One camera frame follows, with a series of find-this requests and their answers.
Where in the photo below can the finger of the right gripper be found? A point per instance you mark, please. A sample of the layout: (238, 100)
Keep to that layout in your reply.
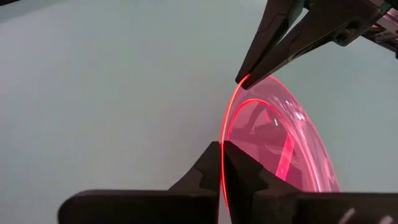
(276, 21)
(326, 25)

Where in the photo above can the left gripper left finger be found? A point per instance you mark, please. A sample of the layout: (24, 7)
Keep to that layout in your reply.
(140, 207)

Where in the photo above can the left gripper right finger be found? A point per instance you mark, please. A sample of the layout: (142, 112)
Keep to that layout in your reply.
(280, 208)

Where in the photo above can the pink transparent plastic plate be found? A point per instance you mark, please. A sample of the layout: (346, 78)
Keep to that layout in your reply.
(280, 124)

